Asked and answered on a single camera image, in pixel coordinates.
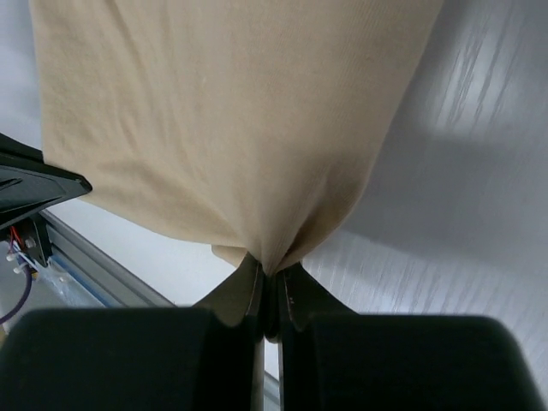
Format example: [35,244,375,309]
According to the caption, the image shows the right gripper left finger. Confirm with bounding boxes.
[1,256,265,410]

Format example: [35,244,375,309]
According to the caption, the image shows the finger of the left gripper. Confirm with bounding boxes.
[1,134,92,229]

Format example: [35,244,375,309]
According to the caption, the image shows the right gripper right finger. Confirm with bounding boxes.
[273,265,539,410]

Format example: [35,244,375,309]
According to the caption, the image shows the beige t shirt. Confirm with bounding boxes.
[28,0,444,275]

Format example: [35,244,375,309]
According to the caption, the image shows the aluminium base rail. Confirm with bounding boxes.
[41,211,173,307]

